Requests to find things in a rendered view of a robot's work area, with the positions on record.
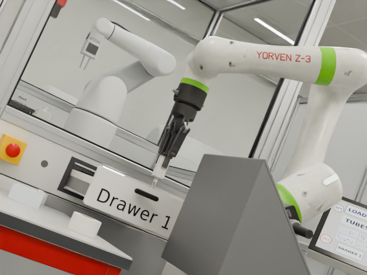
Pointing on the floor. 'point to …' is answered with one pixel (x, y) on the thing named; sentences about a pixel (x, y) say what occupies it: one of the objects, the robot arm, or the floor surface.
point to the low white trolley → (51, 244)
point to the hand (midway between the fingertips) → (161, 167)
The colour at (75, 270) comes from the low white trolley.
